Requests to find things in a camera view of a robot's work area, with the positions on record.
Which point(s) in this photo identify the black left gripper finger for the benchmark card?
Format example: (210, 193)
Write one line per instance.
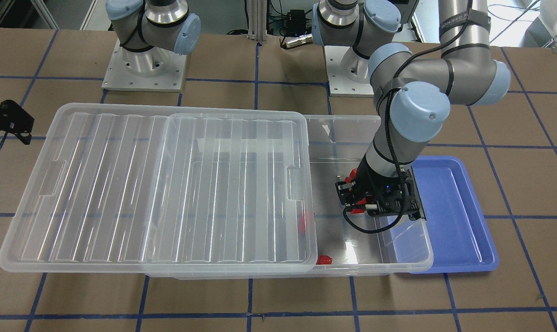
(344, 191)

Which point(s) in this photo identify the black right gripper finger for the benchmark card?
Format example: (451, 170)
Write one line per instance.
(15, 120)

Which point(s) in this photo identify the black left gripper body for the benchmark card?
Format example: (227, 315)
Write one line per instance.
(369, 179)

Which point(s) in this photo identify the red block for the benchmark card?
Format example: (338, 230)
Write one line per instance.
(324, 260)
(361, 206)
(351, 177)

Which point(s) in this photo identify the clear plastic box lid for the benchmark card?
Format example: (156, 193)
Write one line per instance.
(184, 192)

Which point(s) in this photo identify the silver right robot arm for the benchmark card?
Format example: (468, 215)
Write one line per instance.
(148, 32)

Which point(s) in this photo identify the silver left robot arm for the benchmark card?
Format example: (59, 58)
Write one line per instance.
(413, 92)

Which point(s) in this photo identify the blue plastic tray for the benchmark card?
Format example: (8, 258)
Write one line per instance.
(454, 237)

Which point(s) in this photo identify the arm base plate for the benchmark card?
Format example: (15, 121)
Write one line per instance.
(347, 73)
(155, 70)

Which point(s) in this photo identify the aluminium frame post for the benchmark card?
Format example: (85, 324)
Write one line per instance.
(257, 20)

